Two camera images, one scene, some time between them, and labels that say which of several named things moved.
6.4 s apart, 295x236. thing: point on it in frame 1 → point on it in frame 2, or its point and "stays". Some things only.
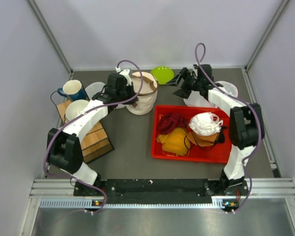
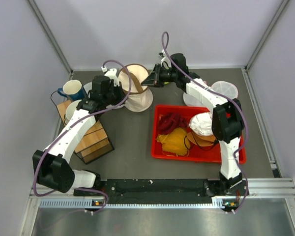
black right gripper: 175,81 → 155,79
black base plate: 226,193 stays
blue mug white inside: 73,90 stays
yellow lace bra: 174,141 stays
